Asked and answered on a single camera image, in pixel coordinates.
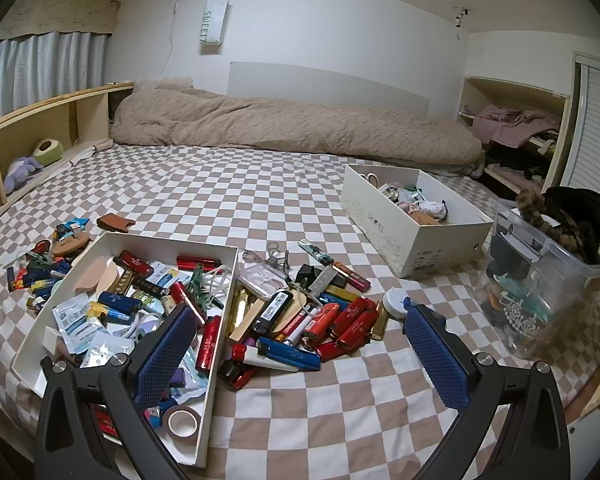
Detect silver tube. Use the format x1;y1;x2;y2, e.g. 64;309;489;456
307;266;337;297

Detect white shoebox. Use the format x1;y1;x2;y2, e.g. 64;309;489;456
341;163;494;279

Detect beige quilted blanket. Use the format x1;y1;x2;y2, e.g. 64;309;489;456
111;77;486;178

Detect small black box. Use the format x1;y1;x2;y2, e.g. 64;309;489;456
296;264;322;288

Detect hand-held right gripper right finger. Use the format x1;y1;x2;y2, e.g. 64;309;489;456
402;304;571;480

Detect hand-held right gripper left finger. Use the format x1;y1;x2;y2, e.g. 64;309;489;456
34;302;206;480

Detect purple plush toy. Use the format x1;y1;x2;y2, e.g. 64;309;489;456
2;156;43;196

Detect roll of tape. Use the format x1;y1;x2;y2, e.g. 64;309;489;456
166;406;202;442

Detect beige printed curtain valance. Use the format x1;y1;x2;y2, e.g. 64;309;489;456
0;0;121;43

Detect metal eyelash curler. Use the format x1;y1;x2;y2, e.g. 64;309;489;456
242;241;292;273

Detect black lighter with white label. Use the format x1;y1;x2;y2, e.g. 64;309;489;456
252;290;296;337

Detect leopard print fur band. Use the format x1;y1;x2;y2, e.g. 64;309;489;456
516;190;596;263

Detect pile of lighters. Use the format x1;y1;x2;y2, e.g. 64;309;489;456
219;240;388;391

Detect pink clothing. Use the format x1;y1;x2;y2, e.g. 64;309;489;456
472;105;561;148

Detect wooden wall niche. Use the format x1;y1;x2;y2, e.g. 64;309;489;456
457;76;571;196

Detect jumble of small trinkets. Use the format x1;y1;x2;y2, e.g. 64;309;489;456
379;182;451;226

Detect white shallow cardboard box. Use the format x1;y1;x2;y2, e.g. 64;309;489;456
11;231;240;468

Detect clear plastic storage bin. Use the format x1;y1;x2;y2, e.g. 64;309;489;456
480;200;600;361

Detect white hanging cable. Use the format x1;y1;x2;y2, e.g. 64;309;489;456
160;0;186;81

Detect white round jar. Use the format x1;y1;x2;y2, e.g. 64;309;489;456
382;288;412;320

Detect clear plastic case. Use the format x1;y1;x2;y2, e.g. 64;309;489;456
237;265;287;302

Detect green plush toy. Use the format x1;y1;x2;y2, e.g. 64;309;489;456
32;139;64;163

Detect beige flat pad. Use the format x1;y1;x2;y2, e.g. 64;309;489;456
76;255;121;295

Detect black furry hat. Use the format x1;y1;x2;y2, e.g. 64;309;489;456
542;186;600;266

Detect teal packets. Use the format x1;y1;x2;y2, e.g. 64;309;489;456
495;274;553;322

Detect pale blue curtain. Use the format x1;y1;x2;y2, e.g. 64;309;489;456
0;30;113;128

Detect white hanging paper bag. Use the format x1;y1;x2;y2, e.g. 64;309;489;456
200;0;229;55

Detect jumble of lighters and packets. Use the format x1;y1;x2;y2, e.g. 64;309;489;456
42;249;231;428

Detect white bead string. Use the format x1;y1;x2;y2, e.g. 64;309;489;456
502;300;540;343

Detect white slatted blind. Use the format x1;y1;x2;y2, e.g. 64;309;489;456
562;51;600;331

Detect wooden bedside shelf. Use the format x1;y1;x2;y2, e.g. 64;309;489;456
0;82;136;236

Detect scatter of small lighters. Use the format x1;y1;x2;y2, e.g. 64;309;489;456
7;217;95;313

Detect brown leather pouch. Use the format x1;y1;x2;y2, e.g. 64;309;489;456
96;214;136;233

